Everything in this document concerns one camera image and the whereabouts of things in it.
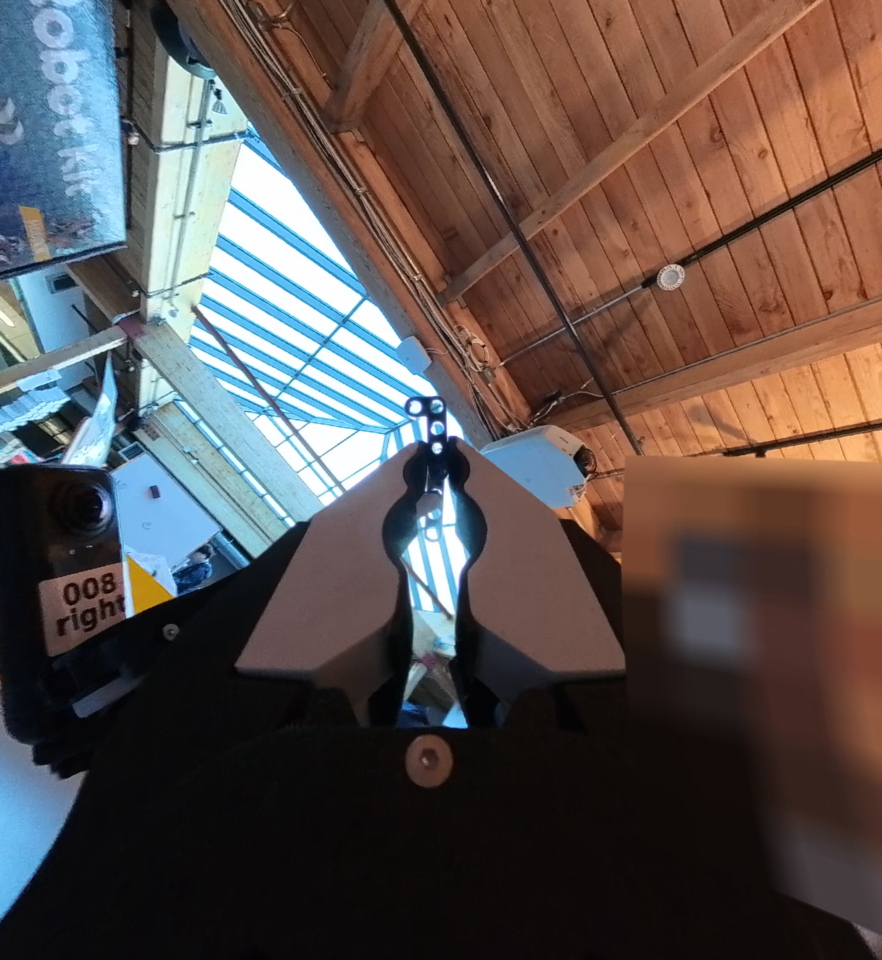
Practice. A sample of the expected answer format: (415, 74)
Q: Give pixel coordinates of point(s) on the round ceiling light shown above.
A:
(670, 277)

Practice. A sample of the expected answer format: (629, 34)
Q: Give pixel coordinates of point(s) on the whiteboard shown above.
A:
(160, 510)

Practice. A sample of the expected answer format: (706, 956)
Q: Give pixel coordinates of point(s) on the robot kit box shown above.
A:
(36, 127)

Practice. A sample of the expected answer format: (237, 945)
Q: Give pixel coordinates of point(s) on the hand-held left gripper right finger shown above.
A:
(546, 592)

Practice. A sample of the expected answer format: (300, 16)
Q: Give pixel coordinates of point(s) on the grey desk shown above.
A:
(6, 840)

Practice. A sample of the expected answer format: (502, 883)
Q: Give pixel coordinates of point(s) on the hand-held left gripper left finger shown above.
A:
(321, 600)

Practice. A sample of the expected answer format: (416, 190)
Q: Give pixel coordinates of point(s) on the glass skylight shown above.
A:
(291, 300)

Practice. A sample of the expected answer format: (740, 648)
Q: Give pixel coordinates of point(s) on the black building beam with pin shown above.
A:
(426, 409)

